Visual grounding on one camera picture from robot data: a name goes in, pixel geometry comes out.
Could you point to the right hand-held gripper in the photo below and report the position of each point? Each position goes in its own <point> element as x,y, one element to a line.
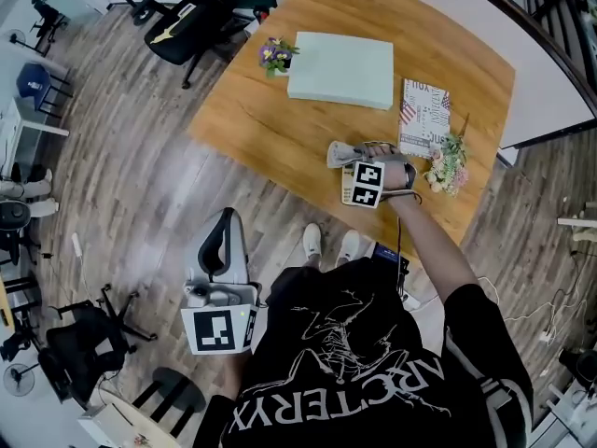
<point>368,182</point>

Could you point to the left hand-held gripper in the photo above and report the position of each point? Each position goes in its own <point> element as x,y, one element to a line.
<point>214,327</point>

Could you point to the grey cloth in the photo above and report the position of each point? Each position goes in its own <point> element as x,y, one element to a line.
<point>342,154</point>

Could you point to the beige calculator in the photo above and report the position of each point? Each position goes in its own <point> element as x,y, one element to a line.
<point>347,187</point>

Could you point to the person's right forearm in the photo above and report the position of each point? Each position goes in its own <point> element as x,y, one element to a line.
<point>431,245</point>

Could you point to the person's left forearm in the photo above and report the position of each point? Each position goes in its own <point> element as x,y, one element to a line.
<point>235,373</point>

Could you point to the person's right hand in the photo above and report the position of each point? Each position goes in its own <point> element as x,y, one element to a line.
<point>394,177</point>

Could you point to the pink artificial flower bouquet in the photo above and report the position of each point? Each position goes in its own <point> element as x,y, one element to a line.
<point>447,163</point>

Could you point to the white flat box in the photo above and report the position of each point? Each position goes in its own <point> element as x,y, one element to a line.
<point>340,70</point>

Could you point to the person's left white shoe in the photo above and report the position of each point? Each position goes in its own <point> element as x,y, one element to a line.
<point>312,240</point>

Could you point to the person's white shoe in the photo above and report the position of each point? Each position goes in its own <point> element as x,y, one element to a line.
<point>312,240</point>
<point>348,245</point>

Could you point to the person's right white shoe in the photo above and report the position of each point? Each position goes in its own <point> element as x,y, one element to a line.
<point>348,245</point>

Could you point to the blue box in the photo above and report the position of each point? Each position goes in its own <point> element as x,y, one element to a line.
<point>389,256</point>

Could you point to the purple flowers in white pot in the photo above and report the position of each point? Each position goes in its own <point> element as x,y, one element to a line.
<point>275,56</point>

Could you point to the white power strip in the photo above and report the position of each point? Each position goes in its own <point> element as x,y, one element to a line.
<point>77,245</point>
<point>410,299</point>

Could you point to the black slatted stool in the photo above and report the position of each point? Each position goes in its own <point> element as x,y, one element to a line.
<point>170,401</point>

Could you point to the black office chair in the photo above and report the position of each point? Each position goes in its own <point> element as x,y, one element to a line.
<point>88,343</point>
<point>186,31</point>

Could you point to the white board panel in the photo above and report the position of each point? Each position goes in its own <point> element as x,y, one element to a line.
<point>527,54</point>

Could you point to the person's black printed t-shirt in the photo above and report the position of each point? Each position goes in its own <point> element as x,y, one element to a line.
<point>373,367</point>

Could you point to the round wooden side table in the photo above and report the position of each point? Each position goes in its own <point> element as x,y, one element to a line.
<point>135,429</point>

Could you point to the small white box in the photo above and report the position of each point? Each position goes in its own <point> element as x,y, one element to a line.
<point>100,423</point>

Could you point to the black round appliance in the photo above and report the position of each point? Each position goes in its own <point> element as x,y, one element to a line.
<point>11,215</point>

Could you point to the white desk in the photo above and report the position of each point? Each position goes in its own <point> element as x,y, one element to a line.
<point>21,129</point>

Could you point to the black standing fan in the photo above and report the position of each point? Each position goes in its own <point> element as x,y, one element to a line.
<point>18,380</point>
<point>18,37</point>

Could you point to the blue stool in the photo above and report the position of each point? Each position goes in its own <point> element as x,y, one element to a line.
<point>35,82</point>

